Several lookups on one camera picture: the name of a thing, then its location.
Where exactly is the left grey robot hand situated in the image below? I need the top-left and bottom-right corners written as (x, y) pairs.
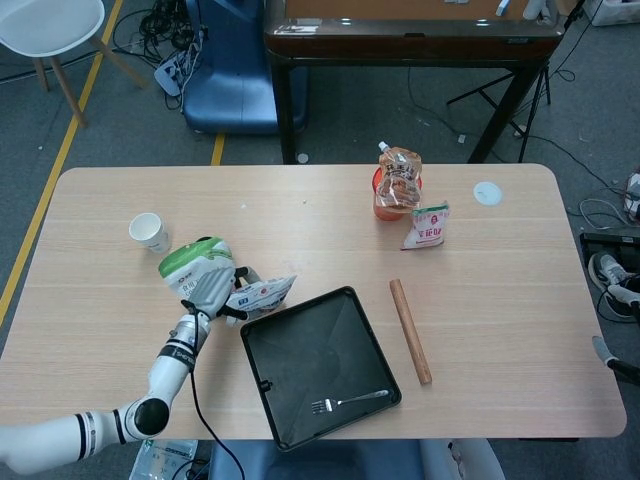
top-left (179, 266), bottom-right (264, 329)

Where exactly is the white sugar bag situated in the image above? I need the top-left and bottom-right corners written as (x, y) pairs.
top-left (224, 273), bottom-right (298, 321)

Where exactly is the black square plastic tray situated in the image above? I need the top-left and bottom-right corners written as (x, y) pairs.
top-left (239, 285), bottom-right (403, 453)

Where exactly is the small white red packet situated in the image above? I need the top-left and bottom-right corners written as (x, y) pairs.
top-left (399, 200), bottom-right (450, 251)

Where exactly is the green white corn starch bag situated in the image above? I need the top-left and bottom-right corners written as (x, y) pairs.
top-left (158, 236), bottom-right (236, 301)

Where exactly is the white paper cup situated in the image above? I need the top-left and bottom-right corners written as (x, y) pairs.
top-left (128, 212), bottom-right (170, 254)

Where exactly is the clear plastic bottle pack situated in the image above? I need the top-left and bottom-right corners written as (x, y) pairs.
top-left (130, 438), bottom-right (200, 480)

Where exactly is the silver metal fork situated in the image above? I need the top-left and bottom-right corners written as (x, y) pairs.
top-left (310, 389), bottom-right (389, 415)

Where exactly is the blue robot torso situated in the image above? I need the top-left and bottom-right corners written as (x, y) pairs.
top-left (207, 439), bottom-right (426, 480)

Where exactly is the wooden rolling pin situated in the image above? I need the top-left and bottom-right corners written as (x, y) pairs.
top-left (389, 278), bottom-right (433, 386)

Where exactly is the blue chair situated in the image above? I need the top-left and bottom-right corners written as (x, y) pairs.
top-left (182, 0), bottom-right (309, 136)

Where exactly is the brown sauce spout pouch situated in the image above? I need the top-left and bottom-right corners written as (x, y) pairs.
top-left (375, 140), bottom-right (422, 209)

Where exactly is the white power strip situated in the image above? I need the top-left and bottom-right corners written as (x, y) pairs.
top-left (153, 49), bottom-right (199, 96)

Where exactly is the white round table grommet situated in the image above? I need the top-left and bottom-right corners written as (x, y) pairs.
top-left (472, 180), bottom-right (503, 206)

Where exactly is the white chair with wooden legs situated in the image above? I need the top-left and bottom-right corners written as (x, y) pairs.
top-left (0, 0), bottom-right (151, 130)

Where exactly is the brown mahjong table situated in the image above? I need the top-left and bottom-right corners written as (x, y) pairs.
top-left (263, 0), bottom-right (561, 165)

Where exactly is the grey shoe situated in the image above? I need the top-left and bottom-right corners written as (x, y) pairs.
top-left (591, 335), bottom-right (615, 367)

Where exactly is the grey white sneaker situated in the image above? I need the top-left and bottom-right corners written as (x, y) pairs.
top-left (587, 252), bottom-right (640, 319)

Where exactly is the black tripod stand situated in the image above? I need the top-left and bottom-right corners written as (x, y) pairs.
top-left (446, 0), bottom-right (586, 107)

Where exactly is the black floor stand base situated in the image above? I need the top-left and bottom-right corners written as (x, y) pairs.
top-left (579, 232), bottom-right (640, 261)

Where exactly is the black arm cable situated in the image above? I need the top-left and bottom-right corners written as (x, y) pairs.
top-left (187, 299), bottom-right (241, 480)

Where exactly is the black floor cable bundle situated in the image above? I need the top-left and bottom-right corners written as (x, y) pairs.
top-left (112, 0), bottom-right (206, 111)

